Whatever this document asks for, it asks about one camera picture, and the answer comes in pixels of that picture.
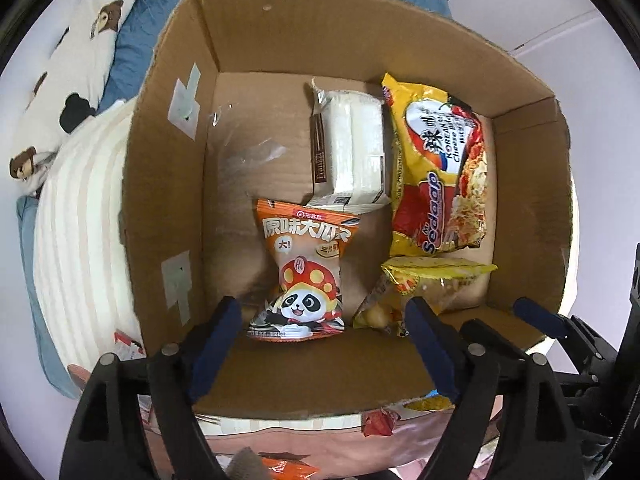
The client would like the yellow flat packet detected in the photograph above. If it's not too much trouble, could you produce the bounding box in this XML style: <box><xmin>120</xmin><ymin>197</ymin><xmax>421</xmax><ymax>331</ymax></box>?
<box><xmin>405</xmin><ymin>392</ymin><xmax>456</xmax><ymax>412</ymax></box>

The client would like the small yellow snack packet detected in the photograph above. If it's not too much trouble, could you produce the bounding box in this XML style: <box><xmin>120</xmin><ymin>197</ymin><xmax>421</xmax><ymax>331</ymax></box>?
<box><xmin>352</xmin><ymin>255</ymin><xmax>498</xmax><ymax>338</ymax></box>

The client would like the striped cream blanket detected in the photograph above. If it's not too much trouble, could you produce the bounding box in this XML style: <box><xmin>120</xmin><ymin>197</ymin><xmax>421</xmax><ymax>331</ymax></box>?
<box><xmin>32</xmin><ymin>97</ymin><xmax>501</xmax><ymax>480</ymax></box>

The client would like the orange panda snack packet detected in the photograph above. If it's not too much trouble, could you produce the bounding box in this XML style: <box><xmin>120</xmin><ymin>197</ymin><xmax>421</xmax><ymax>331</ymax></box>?
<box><xmin>245</xmin><ymin>197</ymin><xmax>363</xmax><ymax>342</ymax></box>

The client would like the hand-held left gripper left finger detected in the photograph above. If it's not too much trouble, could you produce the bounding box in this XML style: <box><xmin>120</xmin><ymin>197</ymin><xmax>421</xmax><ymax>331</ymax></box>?
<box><xmin>59</xmin><ymin>296</ymin><xmax>243</xmax><ymax>480</ymax></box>

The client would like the bear print pillow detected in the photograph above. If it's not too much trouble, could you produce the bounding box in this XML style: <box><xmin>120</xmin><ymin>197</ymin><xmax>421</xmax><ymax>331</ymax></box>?
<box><xmin>10</xmin><ymin>0</ymin><xmax>153</xmax><ymax>196</ymax></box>

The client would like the red white snack packet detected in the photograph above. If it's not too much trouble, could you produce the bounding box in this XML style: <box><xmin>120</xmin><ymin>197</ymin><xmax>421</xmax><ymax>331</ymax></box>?
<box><xmin>114</xmin><ymin>329</ymin><xmax>147</xmax><ymax>361</ymax></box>

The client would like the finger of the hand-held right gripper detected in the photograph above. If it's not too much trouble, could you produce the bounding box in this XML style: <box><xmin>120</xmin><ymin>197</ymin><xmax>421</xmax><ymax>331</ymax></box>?
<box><xmin>512</xmin><ymin>297</ymin><xmax>618</xmax><ymax>386</ymax></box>

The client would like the blue quilt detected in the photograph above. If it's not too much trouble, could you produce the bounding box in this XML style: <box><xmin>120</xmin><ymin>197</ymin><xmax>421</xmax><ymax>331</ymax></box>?
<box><xmin>15</xmin><ymin>0</ymin><xmax>448</xmax><ymax>401</ymax></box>

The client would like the grey brown cloth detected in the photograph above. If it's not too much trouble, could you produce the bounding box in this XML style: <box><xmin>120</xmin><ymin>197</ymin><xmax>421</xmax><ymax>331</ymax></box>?
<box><xmin>225</xmin><ymin>447</ymin><xmax>271</xmax><ymax>480</ymax></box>

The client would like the yellow instant noodle packet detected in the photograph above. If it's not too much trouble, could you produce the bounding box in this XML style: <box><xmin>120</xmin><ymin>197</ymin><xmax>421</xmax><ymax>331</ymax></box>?
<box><xmin>381</xmin><ymin>72</ymin><xmax>488</xmax><ymax>258</ymax></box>

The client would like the red crumpled wrapper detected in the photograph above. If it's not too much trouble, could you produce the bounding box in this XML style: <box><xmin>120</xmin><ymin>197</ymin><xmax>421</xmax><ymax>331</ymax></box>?
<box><xmin>362</xmin><ymin>407</ymin><xmax>401</xmax><ymax>437</ymax></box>

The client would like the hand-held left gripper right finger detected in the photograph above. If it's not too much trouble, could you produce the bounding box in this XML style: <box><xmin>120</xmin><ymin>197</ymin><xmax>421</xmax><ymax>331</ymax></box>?
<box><xmin>404</xmin><ymin>296</ymin><xmax>586</xmax><ymax>480</ymax></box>

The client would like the white cracker pack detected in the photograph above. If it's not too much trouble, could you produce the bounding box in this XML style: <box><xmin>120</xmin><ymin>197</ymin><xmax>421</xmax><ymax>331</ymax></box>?
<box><xmin>305</xmin><ymin>77</ymin><xmax>393</xmax><ymax>211</ymax></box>

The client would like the cardboard box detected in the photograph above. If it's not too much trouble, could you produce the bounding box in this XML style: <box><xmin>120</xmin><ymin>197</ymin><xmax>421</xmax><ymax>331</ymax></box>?
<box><xmin>120</xmin><ymin>0</ymin><xmax>576</xmax><ymax>421</ymax></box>

